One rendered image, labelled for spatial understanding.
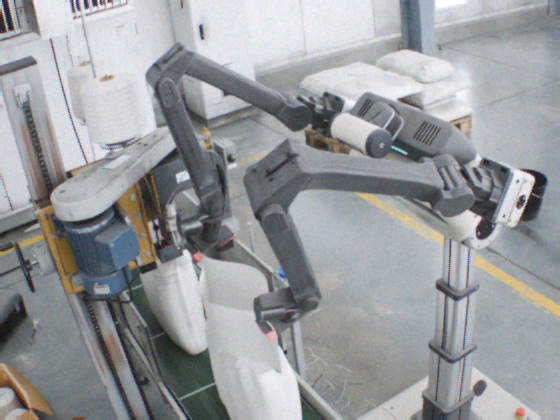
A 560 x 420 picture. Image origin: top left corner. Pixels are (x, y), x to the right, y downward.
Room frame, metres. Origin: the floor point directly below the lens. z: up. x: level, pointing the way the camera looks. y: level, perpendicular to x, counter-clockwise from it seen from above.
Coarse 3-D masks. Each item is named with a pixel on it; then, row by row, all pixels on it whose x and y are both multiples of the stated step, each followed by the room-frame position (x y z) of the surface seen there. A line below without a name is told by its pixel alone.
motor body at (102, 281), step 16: (112, 208) 1.49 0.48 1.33; (64, 224) 1.44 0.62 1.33; (80, 224) 1.42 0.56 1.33; (96, 224) 1.41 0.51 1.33; (112, 224) 1.46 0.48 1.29; (80, 240) 1.41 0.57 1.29; (80, 256) 1.41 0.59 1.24; (96, 256) 1.41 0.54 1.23; (80, 272) 1.44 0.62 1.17; (96, 272) 1.41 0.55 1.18; (112, 272) 1.42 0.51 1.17; (128, 272) 1.46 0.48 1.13; (96, 288) 1.39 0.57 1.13; (112, 288) 1.40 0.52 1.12
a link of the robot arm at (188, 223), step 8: (216, 200) 1.44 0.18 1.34; (192, 208) 1.48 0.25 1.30; (200, 208) 1.48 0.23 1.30; (216, 208) 1.44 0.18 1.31; (176, 216) 1.46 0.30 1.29; (184, 216) 1.45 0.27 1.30; (192, 216) 1.45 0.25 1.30; (200, 216) 1.45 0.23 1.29; (176, 224) 1.47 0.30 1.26; (184, 224) 1.44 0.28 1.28; (192, 224) 1.44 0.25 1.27; (200, 224) 1.45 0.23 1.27; (184, 232) 1.43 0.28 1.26; (192, 232) 1.44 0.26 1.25; (200, 232) 1.45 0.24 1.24
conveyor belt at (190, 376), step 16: (128, 288) 2.46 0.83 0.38; (144, 304) 2.31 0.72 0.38; (144, 320) 2.19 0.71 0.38; (160, 336) 2.06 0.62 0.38; (160, 352) 1.96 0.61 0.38; (176, 352) 1.95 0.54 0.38; (208, 352) 1.93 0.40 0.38; (176, 368) 1.84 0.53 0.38; (192, 368) 1.84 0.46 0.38; (208, 368) 1.83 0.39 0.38; (176, 384) 1.75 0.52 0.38; (192, 384) 1.74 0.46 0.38; (208, 384) 1.73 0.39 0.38; (176, 400) 1.74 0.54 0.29; (192, 400) 1.65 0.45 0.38; (208, 400) 1.64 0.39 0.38; (192, 416) 1.56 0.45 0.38; (208, 416) 1.56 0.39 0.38; (224, 416) 1.55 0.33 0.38; (304, 416) 1.51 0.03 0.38
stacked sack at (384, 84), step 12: (384, 72) 4.66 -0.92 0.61; (348, 84) 4.39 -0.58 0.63; (360, 84) 4.38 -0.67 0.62; (372, 84) 4.34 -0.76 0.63; (384, 84) 4.35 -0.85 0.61; (396, 84) 4.33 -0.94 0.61; (408, 84) 4.35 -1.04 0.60; (420, 84) 4.40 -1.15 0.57; (348, 96) 4.27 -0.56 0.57; (384, 96) 4.20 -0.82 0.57; (396, 96) 4.26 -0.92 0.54
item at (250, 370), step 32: (224, 288) 1.62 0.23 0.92; (256, 288) 1.56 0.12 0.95; (224, 320) 1.38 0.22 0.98; (224, 352) 1.40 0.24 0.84; (256, 352) 1.35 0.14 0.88; (224, 384) 1.49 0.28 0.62; (256, 384) 1.31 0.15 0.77; (288, 384) 1.33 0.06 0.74; (256, 416) 1.31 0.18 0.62; (288, 416) 1.31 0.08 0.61
